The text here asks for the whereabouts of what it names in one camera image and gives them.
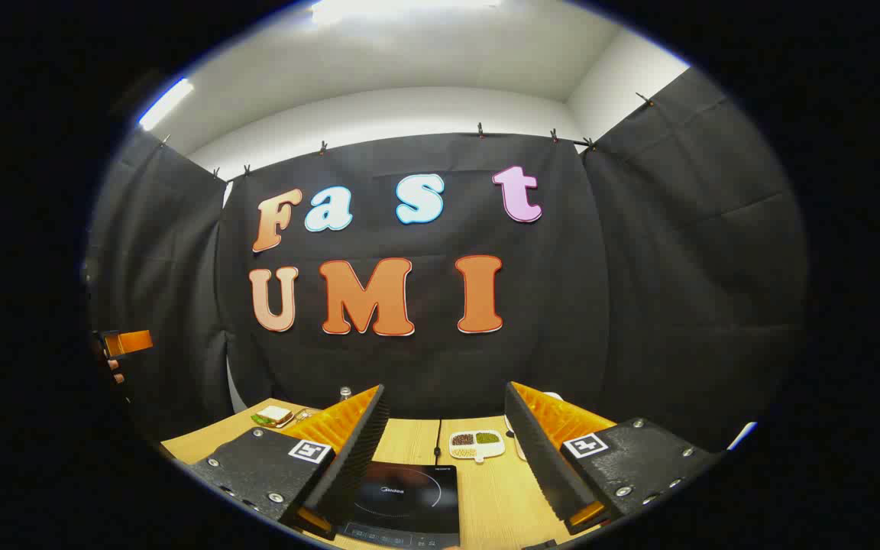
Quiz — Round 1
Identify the black backdrop cloth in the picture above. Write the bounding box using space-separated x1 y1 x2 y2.
85 69 807 451

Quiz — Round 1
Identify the white divided bean dish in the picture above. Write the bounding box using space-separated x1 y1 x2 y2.
449 429 506 464

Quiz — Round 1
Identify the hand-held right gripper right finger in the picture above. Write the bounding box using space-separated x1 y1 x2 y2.
505 382 720 535

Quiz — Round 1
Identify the ceiling light tube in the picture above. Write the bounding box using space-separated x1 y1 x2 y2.
310 0 502 24
138 79 195 131

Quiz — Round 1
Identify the row of small cloth clips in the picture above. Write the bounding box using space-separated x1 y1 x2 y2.
159 92 655 180

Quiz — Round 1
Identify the black induction cooktop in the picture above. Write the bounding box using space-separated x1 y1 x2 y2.
337 461 461 549

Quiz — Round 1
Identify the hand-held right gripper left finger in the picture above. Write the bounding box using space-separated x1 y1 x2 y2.
188 384 391 542

